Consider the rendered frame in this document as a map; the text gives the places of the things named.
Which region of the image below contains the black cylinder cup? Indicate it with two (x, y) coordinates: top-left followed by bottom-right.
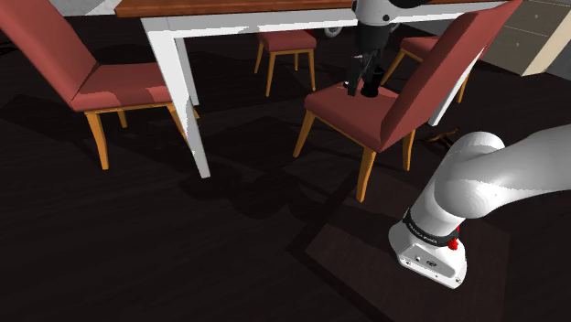
(360, 66), (382, 99)

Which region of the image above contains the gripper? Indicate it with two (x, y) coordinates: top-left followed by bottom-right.
(343, 23), (390, 97)

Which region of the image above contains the wooden table with white legs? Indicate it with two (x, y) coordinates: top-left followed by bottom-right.
(113, 0), (508, 179)

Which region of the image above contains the beige chest of drawers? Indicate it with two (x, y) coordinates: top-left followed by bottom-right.
(480, 0), (571, 78)

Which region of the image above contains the red chair with wooden legs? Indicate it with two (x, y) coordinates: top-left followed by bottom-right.
(253, 29), (318, 98)
(380, 35), (472, 104)
(0, 0), (200, 171)
(292, 0), (524, 204)

